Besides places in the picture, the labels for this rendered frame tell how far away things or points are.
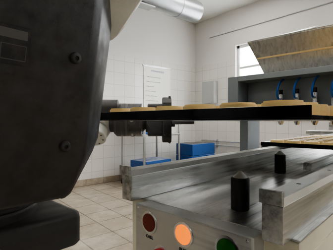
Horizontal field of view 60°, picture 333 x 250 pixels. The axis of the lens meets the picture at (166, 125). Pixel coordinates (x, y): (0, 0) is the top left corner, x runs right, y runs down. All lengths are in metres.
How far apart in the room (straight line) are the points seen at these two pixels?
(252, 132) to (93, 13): 1.21
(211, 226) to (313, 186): 0.17
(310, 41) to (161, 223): 0.89
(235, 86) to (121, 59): 3.88
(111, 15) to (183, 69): 5.60
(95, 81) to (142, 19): 5.23
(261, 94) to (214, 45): 4.60
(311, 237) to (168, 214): 0.22
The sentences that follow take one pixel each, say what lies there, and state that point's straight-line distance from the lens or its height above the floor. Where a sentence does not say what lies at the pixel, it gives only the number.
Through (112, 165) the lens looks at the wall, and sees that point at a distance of 4.87.
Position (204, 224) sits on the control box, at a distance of 0.47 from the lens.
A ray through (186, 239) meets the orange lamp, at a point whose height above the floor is 0.81.
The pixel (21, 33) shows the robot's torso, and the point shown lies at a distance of 0.20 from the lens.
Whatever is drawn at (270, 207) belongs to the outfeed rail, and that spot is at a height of 0.89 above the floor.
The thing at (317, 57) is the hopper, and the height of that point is 1.22.
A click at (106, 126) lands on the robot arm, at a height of 0.98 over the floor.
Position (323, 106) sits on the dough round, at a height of 1.01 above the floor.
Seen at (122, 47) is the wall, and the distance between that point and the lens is 5.06.
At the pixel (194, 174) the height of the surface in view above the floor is 0.86.
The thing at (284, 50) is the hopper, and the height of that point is 1.26.
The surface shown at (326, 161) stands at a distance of 1.16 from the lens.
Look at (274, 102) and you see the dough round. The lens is 0.36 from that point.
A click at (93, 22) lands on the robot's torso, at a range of 0.22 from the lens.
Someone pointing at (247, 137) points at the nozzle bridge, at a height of 0.92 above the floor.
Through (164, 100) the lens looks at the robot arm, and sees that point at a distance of 0.76.
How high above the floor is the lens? 0.99
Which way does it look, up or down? 1 degrees down
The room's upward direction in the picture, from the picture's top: straight up
